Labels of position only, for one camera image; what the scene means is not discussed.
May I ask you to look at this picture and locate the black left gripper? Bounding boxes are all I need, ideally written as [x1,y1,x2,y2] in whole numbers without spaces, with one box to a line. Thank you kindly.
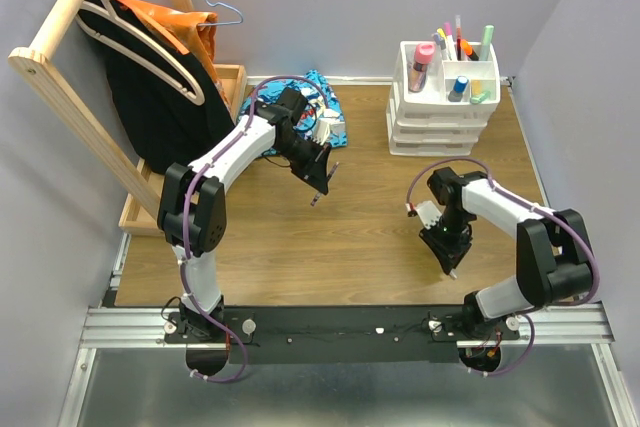
[273,132,332,194]

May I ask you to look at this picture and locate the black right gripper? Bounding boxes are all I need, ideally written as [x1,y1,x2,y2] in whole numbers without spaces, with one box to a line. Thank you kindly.
[418,209,472,274]

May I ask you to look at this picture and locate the dark purple pen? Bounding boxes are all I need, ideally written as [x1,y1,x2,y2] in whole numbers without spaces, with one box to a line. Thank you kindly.
[309,161,340,208]

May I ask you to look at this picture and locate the pink lid pen tube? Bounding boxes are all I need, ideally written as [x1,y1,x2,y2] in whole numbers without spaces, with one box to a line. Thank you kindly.
[407,41,436,93]

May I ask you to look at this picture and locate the tan eraser block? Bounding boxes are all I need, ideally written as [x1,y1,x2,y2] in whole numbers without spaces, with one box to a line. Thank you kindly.
[471,80,484,96]

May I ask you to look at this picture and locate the orange black highlighter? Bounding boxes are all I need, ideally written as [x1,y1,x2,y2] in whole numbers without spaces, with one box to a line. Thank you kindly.
[460,39,479,61]

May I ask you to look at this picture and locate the red clear-cap pen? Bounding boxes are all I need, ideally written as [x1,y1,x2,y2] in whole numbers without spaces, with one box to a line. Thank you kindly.
[455,14,463,61]

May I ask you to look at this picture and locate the mint grey highlighter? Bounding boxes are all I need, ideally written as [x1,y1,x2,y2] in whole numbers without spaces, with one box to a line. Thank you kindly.
[479,24,494,61]

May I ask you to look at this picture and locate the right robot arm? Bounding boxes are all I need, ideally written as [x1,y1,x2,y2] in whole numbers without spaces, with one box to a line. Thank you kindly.
[406,167,599,339]

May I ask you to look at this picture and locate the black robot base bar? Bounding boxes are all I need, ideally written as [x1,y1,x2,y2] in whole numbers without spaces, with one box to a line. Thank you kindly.
[166,304,520,374]

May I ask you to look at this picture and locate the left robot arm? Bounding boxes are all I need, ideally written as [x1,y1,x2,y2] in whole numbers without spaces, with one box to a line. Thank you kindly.
[157,88,332,344]

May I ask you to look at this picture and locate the blue shark print cloth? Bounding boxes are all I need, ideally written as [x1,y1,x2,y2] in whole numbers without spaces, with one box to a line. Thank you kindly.
[257,70,346,139]

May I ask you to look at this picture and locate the white drawer organizer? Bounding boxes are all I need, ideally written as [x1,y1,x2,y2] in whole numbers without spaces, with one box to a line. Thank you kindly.
[386,41,501,157]

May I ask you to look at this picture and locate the black hanging garment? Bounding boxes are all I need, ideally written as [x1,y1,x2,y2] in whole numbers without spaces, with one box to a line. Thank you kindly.
[74,0,241,177]

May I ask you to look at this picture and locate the wooden clothes rack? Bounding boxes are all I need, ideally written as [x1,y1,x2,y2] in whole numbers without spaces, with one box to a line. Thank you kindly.
[9,0,246,236]

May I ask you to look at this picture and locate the orange garment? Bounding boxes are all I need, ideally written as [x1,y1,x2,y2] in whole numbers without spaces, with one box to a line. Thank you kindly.
[117,0,230,109]

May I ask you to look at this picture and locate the white wooden hanger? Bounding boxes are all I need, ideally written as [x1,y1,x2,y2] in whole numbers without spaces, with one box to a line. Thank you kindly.
[68,0,207,106]

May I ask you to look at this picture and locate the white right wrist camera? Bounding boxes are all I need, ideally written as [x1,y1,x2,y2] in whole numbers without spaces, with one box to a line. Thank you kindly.
[405,201,442,230]

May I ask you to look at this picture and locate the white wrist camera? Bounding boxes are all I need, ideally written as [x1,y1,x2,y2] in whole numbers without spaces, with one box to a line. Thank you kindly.
[405,201,442,230]
[312,116,348,148]

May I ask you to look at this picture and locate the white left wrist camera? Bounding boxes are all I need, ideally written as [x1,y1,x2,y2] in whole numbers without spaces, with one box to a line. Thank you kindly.
[312,116,348,148]

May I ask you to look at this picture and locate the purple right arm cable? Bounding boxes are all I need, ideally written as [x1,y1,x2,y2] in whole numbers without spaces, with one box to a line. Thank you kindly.
[405,157,601,378]

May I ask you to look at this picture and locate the aluminium rail frame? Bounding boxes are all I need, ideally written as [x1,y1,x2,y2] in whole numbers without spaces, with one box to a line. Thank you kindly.
[68,85,637,426]

